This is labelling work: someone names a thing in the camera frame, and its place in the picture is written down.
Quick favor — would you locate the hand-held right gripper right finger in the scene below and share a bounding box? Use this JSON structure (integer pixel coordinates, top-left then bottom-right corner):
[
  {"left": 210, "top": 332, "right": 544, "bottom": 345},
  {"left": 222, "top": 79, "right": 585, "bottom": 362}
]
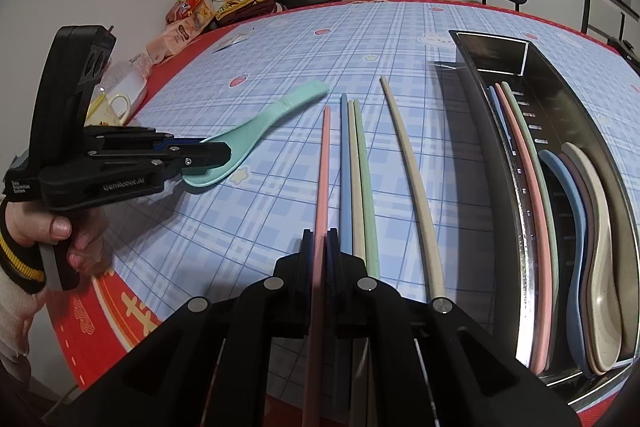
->
[{"left": 325, "top": 228, "right": 581, "bottom": 427}]

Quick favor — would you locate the green spoon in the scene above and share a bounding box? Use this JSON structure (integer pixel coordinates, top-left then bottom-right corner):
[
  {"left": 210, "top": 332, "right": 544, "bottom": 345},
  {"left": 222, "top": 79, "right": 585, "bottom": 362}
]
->
[{"left": 181, "top": 81, "right": 330, "bottom": 190}]

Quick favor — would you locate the red patterned tablecloth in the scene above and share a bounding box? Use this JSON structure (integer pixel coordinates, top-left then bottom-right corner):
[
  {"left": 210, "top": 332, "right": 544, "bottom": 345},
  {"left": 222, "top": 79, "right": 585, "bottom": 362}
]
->
[{"left": 45, "top": 0, "right": 640, "bottom": 427}]

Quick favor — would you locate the beige spoon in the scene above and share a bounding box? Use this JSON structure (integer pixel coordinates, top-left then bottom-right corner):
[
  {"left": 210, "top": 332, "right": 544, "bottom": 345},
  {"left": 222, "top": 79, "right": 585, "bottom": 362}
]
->
[{"left": 561, "top": 142, "right": 624, "bottom": 375}]

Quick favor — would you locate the person's left hand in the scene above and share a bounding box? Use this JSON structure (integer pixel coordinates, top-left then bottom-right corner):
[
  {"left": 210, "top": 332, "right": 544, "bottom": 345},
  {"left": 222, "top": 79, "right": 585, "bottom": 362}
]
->
[{"left": 9, "top": 201, "right": 109, "bottom": 271}]

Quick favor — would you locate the blue plaid tablecloth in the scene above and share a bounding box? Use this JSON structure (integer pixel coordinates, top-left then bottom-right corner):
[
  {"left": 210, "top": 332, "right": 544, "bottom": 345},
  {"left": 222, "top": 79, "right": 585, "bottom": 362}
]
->
[{"left": 92, "top": 0, "right": 640, "bottom": 408}]

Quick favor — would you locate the orange snack bag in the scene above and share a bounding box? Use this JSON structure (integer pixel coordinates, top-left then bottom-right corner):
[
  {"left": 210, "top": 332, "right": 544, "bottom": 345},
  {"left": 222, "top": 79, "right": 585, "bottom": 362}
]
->
[{"left": 165, "top": 0, "right": 212, "bottom": 26}]

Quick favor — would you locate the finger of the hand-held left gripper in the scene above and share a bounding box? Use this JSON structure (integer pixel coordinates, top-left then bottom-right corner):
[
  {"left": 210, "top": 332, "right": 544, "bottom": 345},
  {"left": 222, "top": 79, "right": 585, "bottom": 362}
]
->
[
  {"left": 84, "top": 141, "right": 232, "bottom": 174},
  {"left": 84, "top": 126, "right": 177, "bottom": 148}
]

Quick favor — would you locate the small paper card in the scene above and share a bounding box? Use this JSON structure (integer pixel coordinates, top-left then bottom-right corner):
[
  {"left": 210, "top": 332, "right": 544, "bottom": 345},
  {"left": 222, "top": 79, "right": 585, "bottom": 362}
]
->
[{"left": 212, "top": 34, "right": 252, "bottom": 54}]

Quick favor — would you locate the blue spoon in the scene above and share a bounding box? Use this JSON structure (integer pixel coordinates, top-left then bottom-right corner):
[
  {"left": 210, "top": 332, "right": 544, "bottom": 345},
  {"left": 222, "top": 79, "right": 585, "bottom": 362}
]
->
[{"left": 538, "top": 149, "right": 593, "bottom": 375}]

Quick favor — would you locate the beige chopstick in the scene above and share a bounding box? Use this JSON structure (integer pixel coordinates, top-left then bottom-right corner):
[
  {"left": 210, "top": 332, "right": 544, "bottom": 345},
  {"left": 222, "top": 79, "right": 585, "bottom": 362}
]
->
[
  {"left": 347, "top": 99, "right": 371, "bottom": 427},
  {"left": 379, "top": 76, "right": 448, "bottom": 301}
]

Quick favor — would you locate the pink snack packet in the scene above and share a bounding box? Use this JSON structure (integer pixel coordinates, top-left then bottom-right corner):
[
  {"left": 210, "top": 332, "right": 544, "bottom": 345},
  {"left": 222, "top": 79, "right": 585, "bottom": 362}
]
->
[{"left": 146, "top": 13, "right": 209, "bottom": 64}]

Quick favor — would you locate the small black box device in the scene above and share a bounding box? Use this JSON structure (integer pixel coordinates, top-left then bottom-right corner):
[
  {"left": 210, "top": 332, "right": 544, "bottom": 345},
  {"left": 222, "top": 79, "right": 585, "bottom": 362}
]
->
[{"left": 606, "top": 36, "right": 640, "bottom": 68}]

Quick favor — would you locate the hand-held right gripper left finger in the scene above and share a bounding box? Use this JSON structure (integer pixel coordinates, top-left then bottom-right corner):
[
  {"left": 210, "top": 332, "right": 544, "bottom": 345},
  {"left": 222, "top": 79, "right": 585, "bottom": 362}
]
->
[{"left": 42, "top": 229, "right": 316, "bottom": 427}]

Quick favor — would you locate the yellow and maroon clothing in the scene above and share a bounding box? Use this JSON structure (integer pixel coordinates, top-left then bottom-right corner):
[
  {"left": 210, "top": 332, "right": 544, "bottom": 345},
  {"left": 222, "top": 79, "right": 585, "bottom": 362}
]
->
[{"left": 209, "top": 0, "right": 277, "bottom": 28}]

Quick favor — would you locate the white plastic container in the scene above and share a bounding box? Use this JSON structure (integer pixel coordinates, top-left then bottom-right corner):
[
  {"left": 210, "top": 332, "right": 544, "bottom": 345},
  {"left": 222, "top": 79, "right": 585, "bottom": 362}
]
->
[{"left": 101, "top": 56, "right": 152, "bottom": 104}]

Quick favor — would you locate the black chair frame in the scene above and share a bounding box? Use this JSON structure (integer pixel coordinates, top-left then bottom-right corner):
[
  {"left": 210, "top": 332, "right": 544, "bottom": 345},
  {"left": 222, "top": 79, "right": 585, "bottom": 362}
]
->
[{"left": 581, "top": 0, "right": 629, "bottom": 44}]

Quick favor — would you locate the yellow printed cup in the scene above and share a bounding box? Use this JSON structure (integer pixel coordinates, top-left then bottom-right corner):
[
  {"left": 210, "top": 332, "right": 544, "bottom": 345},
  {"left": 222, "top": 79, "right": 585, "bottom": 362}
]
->
[{"left": 86, "top": 92, "right": 132, "bottom": 126}]

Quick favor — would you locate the green chopstick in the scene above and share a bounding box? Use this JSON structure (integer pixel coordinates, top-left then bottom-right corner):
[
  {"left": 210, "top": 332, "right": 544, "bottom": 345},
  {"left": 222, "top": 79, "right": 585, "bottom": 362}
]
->
[
  {"left": 501, "top": 82, "right": 559, "bottom": 368},
  {"left": 352, "top": 99, "right": 382, "bottom": 281}
]

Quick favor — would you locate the metal utensil tray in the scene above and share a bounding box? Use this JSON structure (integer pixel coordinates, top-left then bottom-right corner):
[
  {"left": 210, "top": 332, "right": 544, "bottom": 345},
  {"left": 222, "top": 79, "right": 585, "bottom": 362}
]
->
[{"left": 448, "top": 29, "right": 640, "bottom": 413}]

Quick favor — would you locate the pink chopstick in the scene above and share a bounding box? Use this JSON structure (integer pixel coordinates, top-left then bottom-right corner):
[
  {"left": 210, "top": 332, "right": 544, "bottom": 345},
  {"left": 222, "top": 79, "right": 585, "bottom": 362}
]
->
[
  {"left": 494, "top": 83, "right": 554, "bottom": 374},
  {"left": 300, "top": 106, "right": 332, "bottom": 427}
]

